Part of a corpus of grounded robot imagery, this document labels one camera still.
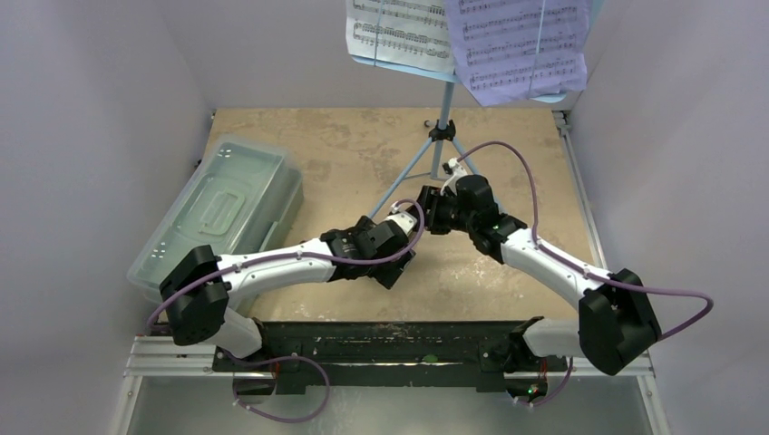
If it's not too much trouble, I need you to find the purple paper sheet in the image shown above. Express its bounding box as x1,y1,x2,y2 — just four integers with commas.
444,0,593,106

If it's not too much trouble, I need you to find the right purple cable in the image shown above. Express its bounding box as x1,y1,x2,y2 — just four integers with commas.
456,140,715,410

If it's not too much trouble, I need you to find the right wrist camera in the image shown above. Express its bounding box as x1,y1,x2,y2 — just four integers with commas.
440,158,468,196

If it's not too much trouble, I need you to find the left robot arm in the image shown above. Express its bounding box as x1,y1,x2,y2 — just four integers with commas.
160,212,424,371

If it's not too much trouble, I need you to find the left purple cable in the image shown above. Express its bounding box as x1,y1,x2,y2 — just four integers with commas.
147,198,426,423

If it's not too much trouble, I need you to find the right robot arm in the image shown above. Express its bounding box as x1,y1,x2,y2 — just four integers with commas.
417,175,662,375

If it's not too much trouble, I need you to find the white sheet music page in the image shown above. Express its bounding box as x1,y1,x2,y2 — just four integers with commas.
346,0,454,74

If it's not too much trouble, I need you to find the purple cable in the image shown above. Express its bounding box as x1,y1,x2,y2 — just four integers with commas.
456,140,715,410
147,198,426,423

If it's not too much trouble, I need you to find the light blue music stand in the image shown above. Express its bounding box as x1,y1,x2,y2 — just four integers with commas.
351,1,602,217

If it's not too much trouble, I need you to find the clear plastic storage bin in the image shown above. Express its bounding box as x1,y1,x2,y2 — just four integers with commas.
127,134,304,304

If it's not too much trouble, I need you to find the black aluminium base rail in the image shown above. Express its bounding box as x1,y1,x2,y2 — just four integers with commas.
122,321,656,398

